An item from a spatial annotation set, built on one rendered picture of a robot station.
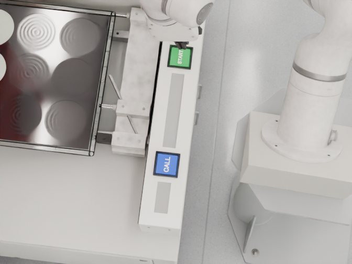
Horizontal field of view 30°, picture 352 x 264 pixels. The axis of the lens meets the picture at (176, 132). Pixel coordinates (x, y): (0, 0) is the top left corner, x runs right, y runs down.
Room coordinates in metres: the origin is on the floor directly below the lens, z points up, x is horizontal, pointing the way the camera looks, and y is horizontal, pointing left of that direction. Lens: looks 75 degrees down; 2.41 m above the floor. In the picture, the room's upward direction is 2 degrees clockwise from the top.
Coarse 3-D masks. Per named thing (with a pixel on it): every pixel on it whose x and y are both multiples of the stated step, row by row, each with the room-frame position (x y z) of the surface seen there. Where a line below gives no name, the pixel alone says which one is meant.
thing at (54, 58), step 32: (32, 32) 0.66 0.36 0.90; (64, 32) 0.66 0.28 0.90; (96, 32) 0.66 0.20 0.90; (32, 64) 0.57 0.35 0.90; (64, 64) 0.58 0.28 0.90; (96, 64) 0.58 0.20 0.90; (0, 96) 0.49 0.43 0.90; (32, 96) 0.49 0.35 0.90; (64, 96) 0.49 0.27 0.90; (96, 96) 0.50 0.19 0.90; (0, 128) 0.41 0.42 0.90; (32, 128) 0.41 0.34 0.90; (64, 128) 0.41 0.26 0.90
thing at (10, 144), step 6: (0, 144) 0.37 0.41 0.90; (6, 144) 0.37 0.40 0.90; (12, 144) 0.37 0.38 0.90; (18, 144) 0.37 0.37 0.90; (24, 144) 0.37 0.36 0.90; (30, 144) 0.37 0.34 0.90; (36, 144) 0.37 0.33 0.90; (42, 150) 0.36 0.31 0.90; (48, 150) 0.36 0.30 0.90; (54, 150) 0.36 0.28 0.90; (60, 150) 0.36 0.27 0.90; (66, 150) 0.36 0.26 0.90; (72, 150) 0.36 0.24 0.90; (78, 150) 0.36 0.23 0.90; (84, 150) 0.36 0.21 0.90; (90, 156) 0.35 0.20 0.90
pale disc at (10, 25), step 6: (0, 12) 0.71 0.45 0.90; (6, 12) 0.71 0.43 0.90; (0, 18) 0.69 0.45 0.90; (6, 18) 0.69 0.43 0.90; (0, 24) 0.68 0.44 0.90; (6, 24) 0.68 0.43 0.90; (12, 24) 0.68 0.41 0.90; (0, 30) 0.66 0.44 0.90; (6, 30) 0.66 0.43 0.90; (12, 30) 0.66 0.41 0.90; (0, 36) 0.65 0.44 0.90; (6, 36) 0.65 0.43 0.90; (0, 42) 0.63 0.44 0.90
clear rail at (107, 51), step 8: (112, 16) 0.71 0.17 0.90; (112, 24) 0.68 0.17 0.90; (112, 32) 0.66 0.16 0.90; (104, 56) 0.60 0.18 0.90; (104, 64) 0.58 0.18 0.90; (104, 72) 0.56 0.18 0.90; (104, 80) 0.54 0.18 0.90; (104, 88) 0.52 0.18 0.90; (96, 104) 0.48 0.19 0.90; (96, 112) 0.46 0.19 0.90; (96, 120) 0.43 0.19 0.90; (96, 128) 0.42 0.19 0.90; (96, 136) 0.40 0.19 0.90
